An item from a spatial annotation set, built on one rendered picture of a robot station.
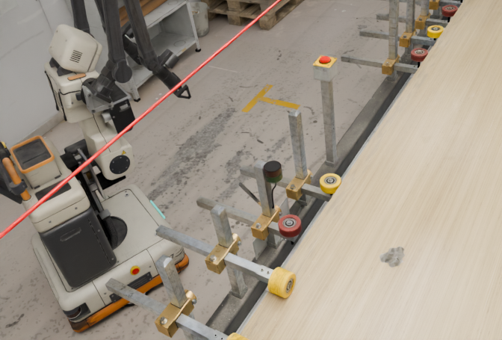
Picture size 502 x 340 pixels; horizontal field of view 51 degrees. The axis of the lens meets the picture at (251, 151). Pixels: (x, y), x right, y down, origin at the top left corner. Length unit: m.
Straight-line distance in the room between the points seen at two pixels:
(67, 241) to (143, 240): 0.46
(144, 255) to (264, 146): 1.30
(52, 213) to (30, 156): 0.31
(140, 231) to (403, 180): 1.47
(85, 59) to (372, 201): 1.30
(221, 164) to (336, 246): 1.91
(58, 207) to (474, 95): 1.84
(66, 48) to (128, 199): 1.10
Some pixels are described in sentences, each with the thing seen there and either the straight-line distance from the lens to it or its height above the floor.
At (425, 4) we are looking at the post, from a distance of 3.22.
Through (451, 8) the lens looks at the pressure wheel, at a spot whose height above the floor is 0.91.
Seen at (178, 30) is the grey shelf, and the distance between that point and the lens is 5.04.
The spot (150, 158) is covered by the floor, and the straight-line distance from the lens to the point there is 3.78.
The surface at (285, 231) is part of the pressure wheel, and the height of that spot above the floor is 0.91.
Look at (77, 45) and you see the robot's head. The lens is 2.29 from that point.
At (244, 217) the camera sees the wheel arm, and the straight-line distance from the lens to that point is 1.95.
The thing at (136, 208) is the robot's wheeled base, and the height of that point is 0.28.
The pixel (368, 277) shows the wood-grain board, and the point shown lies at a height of 0.90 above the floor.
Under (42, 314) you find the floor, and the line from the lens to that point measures 3.14.
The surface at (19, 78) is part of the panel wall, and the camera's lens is 4.26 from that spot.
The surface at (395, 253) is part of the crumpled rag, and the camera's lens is 1.73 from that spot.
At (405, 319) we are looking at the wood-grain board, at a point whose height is 0.90.
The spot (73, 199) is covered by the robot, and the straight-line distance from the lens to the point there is 2.41.
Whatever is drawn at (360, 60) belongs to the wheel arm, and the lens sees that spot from 2.86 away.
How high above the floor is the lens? 2.25
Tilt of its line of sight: 39 degrees down
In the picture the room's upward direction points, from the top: 11 degrees counter-clockwise
